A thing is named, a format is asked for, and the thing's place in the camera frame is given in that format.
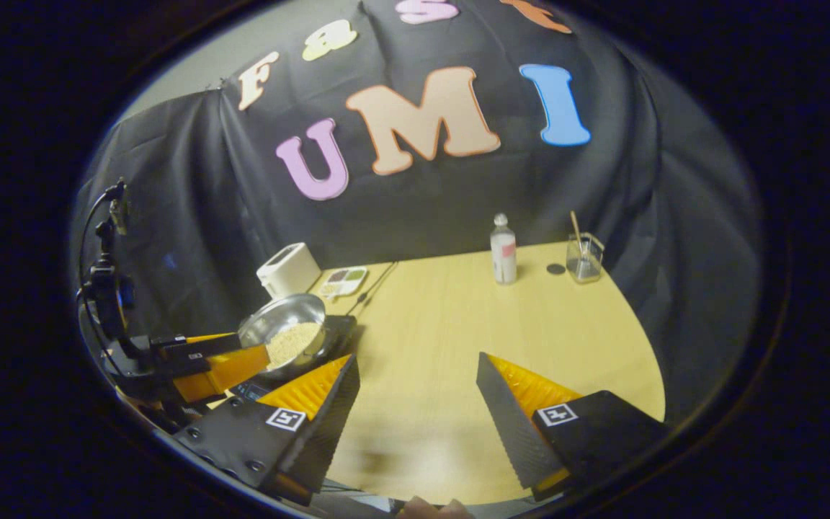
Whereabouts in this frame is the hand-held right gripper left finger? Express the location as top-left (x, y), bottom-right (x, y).
top-left (174, 353), bottom-right (360, 505)

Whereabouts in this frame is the black power cable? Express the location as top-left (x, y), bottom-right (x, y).
top-left (347, 262), bottom-right (398, 318)

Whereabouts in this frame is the clear plastic bottle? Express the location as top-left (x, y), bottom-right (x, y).
top-left (490, 213), bottom-right (518, 285)

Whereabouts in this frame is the black backdrop cloth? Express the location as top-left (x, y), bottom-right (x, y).
top-left (73, 0), bottom-right (765, 426)

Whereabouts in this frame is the white divided dish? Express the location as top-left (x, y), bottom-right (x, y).
top-left (318, 266), bottom-right (369, 298)

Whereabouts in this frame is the steel pot with beans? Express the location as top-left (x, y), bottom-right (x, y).
top-left (237, 293), bottom-right (329, 381)

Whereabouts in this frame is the black induction cooktop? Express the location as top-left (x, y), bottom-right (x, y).
top-left (231, 315), bottom-right (358, 404)

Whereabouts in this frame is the white toaster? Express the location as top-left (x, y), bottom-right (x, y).
top-left (256, 242), bottom-right (322, 300)

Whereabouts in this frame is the glass cup with stick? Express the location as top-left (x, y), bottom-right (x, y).
top-left (566, 210), bottom-right (605, 283)

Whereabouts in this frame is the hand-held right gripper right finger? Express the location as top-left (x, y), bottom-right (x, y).
top-left (476, 352), bottom-right (671, 502)

